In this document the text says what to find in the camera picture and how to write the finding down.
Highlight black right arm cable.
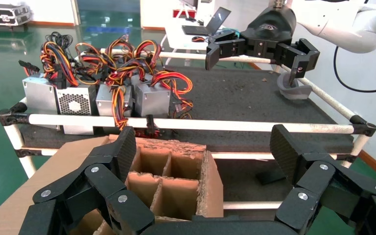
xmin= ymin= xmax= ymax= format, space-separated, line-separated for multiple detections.
xmin=333 ymin=45 xmax=376 ymax=94

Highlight white pipe frame cart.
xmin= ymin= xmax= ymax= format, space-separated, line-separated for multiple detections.
xmin=0 ymin=47 xmax=376 ymax=212

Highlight silver power supply red cables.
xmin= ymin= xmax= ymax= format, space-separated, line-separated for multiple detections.
xmin=134 ymin=70 xmax=194 ymax=139

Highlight white office table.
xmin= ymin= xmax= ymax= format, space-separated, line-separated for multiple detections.
xmin=164 ymin=18 xmax=216 ymax=66

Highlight black laptop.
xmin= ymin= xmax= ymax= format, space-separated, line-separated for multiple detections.
xmin=181 ymin=7 xmax=232 ymax=36

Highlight cardboard box with dividers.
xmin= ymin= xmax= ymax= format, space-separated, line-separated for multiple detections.
xmin=0 ymin=134 xmax=224 ymax=235

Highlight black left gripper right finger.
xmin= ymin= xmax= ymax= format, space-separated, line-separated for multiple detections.
xmin=269 ymin=124 xmax=376 ymax=235

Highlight black foam mat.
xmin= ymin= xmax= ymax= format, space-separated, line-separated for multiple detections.
xmin=19 ymin=66 xmax=354 ymax=153

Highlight black aluminium flight case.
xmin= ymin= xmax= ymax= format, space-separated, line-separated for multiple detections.
xmin=0 ymin=3 xmax=32 ymax=27

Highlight honeycomb vent power supply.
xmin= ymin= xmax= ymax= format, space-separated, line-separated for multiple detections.
xmin=44 ymin=31 xmax=98 ymax=136

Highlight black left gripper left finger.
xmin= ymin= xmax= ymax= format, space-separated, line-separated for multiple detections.
xmin=19 ymin=125 xmax=156 ymax=235

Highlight grey curved plastic part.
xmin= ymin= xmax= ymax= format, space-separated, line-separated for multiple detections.
xmin=277 ymin=71 xmax=312 ymax=100

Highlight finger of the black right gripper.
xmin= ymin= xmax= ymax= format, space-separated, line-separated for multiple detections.
xmin=274 ymin=38 xmax=321 ymax=88
xmin=205 ymin=29 xmax=250 ymax=71

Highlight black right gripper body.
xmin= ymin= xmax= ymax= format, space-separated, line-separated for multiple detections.
xmin=239 ymin=5 xmax=297 ymax=61

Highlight red box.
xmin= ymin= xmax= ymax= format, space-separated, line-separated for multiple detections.
xmin=173 ymin=9 xmax=197 ymax=19

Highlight plain silver power supply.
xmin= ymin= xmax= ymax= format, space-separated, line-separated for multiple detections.
xmin=19 ymin=40 xmax=78 ymax=130

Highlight silver power supply striped cables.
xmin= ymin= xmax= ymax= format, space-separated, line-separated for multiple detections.
xmin=130 ymin=39 xmax=163 ymax=86

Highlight silver power supply orange cables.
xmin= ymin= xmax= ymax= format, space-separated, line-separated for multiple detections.
xmin=95 ymin=82 xmax=134 ymax=130

